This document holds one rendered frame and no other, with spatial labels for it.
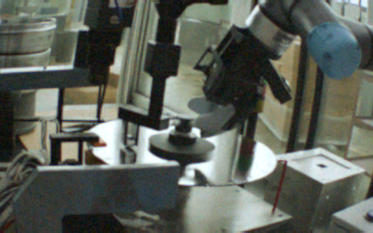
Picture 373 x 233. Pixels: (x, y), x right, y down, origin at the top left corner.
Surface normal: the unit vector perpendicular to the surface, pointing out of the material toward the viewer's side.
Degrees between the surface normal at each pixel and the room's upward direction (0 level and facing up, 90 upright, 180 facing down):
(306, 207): 90
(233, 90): 120
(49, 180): 90
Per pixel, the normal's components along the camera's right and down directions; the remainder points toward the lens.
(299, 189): -0.84, 0.03
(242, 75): 0.49, -0.68
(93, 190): 0.53, 0.28
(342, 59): 0.26, 0.71
